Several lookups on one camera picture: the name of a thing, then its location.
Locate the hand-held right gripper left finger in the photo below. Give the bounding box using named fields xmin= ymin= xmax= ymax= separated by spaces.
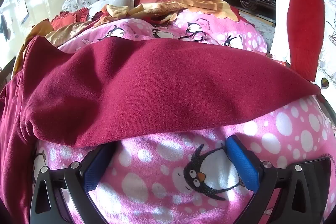
xmin=29 ymin=144 xmax=118 ymax=224

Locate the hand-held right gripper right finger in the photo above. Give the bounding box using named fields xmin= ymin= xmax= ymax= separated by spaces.
xmin=226 ymin=135 xmax=322 ymax=224

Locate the maroon fleece garment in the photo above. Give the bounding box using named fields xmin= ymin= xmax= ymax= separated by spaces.
xmin=0 ymin=36 xmax=322 ymax=224

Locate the person's left forearm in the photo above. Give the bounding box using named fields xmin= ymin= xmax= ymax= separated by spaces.
xmin=287 ymin=0 xmax=326 ymax=82

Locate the pink penguin printed blanket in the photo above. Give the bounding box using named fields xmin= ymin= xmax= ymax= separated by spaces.
xmin=31 ymin=10 xmax=336 ymax=224

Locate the floral bed sheet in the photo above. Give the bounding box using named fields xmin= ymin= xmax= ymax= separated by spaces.
xmin=238 ymin=10 xmax=276 ymax=54

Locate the orange yellow fleece blanket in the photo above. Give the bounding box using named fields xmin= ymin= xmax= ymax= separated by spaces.
xmin=13 ymin=0 xmax=240 ymax=75

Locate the dark hanging item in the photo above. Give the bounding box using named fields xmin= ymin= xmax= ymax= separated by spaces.
xmin=0 ymin=14 xmax=16 ymax=41

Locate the wall poster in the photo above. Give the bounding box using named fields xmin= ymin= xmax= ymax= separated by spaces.
xmin=14 ymin=0 xmax=29 ymax=24

